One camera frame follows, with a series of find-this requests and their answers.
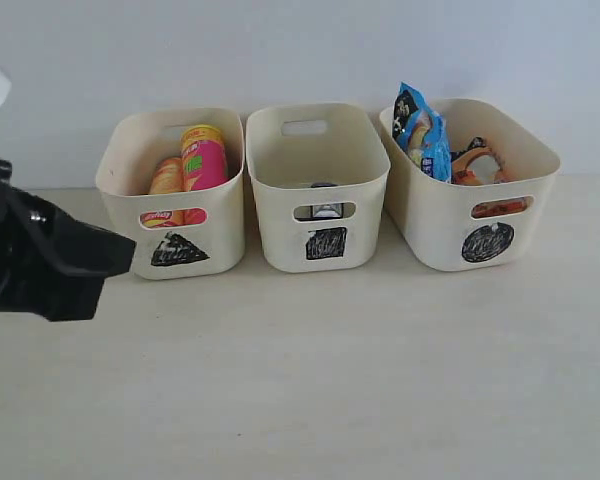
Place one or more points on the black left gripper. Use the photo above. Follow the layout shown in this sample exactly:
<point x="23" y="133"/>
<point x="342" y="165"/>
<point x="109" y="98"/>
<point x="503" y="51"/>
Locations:
<point x="73" y="248"/>

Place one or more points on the yellow chips can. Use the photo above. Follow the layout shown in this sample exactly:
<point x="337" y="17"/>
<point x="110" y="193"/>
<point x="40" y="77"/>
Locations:
<point x="167" y="179"/>

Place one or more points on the pink chips can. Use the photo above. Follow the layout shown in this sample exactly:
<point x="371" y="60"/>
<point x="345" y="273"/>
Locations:
<point x="203" y="158"/>

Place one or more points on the silver blue milk carton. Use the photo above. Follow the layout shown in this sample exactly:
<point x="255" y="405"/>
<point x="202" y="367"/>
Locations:
<point x="325" y="211"/>

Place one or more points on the orange snack packet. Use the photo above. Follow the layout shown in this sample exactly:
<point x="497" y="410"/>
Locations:
<point x="479" y="165"/>

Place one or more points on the cream bin triangle mark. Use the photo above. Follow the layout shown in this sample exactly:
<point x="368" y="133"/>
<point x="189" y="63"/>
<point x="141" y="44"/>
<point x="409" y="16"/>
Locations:
<point x="137" y="145"/>

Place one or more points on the cream bin square mark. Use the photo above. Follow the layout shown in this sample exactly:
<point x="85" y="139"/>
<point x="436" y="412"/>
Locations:
<point x="288" y="148"/>

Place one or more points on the cream bin circle mark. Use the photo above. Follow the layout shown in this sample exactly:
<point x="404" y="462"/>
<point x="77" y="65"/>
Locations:
<point x="455" y="228"/>

